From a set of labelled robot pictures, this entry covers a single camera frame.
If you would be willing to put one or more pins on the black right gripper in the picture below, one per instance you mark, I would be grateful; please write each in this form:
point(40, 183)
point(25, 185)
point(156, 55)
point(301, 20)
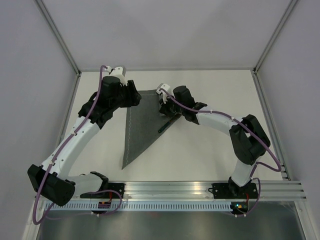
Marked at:
point(164, 109)

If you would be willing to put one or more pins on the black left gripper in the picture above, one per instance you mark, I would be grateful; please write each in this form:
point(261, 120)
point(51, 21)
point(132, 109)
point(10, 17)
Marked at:
point(134, 98)

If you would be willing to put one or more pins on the grey cloth napkin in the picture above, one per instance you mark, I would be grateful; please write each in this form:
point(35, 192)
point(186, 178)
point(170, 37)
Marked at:
point(142, 124)

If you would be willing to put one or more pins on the gold fork green handle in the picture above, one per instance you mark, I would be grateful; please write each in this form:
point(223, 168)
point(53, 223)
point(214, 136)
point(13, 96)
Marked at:
point(166, 125)

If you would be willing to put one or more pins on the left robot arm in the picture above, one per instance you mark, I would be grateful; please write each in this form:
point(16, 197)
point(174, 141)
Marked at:
point(51, 179)

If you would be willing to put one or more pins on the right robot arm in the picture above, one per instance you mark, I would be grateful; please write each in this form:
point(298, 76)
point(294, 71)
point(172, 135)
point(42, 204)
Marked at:
point(246, 133)

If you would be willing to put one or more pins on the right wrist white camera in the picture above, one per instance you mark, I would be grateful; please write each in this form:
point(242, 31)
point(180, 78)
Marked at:
point(165, 91)

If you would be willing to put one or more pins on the wrist white camera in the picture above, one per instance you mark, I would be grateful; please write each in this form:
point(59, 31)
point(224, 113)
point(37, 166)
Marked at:
point(118, 72)
point(165, 91)

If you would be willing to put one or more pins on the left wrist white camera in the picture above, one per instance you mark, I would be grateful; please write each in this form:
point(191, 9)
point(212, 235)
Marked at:
point(118, 72)

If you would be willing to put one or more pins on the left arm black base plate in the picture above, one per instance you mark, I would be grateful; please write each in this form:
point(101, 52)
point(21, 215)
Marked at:
point(112, 190)

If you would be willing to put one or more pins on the left aluminium frame post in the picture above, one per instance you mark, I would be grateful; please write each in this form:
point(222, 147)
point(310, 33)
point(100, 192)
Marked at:
point(57, 35)

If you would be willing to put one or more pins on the aluminium frame post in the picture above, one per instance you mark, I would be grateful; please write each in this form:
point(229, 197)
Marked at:
point(57, 35)
point(275, 34)

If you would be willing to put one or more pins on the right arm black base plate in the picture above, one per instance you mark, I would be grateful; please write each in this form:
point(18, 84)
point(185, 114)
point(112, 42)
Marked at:
point(232, 191)

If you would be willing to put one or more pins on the white slotted cable duct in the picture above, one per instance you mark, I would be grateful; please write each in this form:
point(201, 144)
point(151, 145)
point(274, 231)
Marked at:
point(154, 206)

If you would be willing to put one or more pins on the aluminium front rail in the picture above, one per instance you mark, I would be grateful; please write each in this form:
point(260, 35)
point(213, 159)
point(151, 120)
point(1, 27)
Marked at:
point(266, 190)

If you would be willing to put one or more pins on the right aluminium frame post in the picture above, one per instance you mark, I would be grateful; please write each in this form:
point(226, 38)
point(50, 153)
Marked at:
point(275, 34)

